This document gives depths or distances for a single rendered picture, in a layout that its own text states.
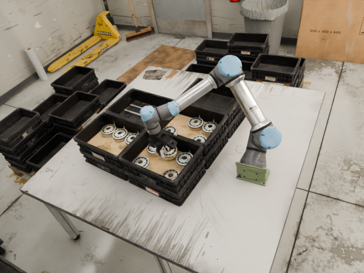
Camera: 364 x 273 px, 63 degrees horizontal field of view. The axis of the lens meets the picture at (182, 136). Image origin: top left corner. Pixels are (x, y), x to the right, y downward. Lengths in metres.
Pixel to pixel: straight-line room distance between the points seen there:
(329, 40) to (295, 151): 2.52
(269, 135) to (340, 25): 2.85
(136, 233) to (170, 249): 0.21
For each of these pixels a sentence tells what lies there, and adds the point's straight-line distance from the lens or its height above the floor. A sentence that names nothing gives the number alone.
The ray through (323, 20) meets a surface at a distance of 4.27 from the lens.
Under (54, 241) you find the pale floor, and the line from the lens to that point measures 2.78.
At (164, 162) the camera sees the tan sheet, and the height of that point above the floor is 0.83.
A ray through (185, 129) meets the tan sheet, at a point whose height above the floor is 0.83.
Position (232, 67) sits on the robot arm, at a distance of 1.57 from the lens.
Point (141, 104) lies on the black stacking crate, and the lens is 2.27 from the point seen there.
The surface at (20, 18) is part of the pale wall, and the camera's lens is 4.98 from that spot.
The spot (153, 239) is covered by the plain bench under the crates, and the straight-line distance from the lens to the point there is 1.65.
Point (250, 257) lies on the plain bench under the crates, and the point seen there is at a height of 0.70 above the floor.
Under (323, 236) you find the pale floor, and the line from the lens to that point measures 2.48.
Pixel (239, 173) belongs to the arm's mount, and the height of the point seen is 0.75.
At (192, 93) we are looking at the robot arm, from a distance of 1.68.
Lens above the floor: 2.11
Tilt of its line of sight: 42 degrees down
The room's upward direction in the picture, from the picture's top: 11 degrees counter-clockwise
